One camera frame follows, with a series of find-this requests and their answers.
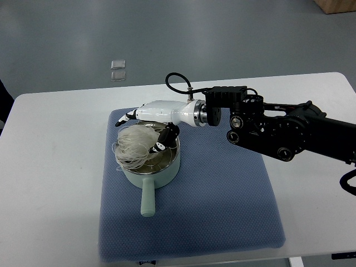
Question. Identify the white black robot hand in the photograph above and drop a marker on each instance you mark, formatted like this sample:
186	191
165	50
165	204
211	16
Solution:
169	112

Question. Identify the white vermicelli bundle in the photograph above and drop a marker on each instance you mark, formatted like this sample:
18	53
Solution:
132	148

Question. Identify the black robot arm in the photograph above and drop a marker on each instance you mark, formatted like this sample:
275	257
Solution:
279	130

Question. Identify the mint green steel pot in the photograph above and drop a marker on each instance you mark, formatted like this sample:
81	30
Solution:
150	181

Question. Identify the upper metal floor plate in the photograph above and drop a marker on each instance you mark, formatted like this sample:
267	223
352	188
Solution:
118	64

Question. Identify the blue textured mat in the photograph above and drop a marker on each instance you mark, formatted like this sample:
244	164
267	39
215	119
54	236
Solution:
220	201

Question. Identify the wire steaming rack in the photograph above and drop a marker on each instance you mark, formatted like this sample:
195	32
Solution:
158	161

